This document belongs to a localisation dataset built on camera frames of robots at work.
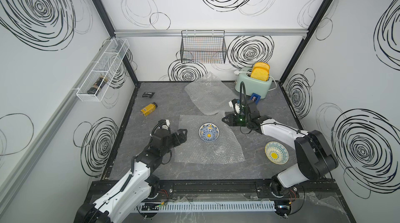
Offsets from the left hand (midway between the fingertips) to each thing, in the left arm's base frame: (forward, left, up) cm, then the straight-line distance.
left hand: (181, 133), depth 82 cm
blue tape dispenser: (+28, -46, -2) cm, 54 cm away
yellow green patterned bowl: (-6, -52, -8) cm, 53 cm away
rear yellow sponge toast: (+43, -49, +13) cm, 66 cm away
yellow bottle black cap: (+20, +24, -7) cm, 32 cm away
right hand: (+8, -23, +1) cm, 24 cm away
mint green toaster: (+33, -50, +2) cm, 59 cm away
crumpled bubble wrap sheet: (+36, -16, -9) cm, 40 cm away
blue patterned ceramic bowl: (+6, -15, -10) cm, 19 cm away
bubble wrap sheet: (-4, -24, -9) cm, 26 cm away
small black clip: (+34, +28, -9) cm, 45 cm away
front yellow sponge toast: (+38, -47, +10) cm, 61 cm away
